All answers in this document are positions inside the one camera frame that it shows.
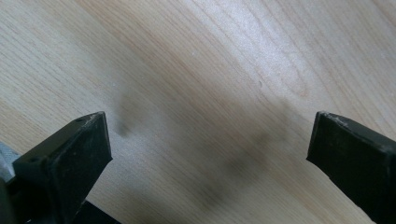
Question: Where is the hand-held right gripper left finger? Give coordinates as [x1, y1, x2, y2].
[12, 111, 114, 224]

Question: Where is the grey cloth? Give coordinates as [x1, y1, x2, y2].
[0, 142, 21, 183]

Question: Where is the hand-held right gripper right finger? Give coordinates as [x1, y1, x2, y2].
[305, 110, 396, 224]

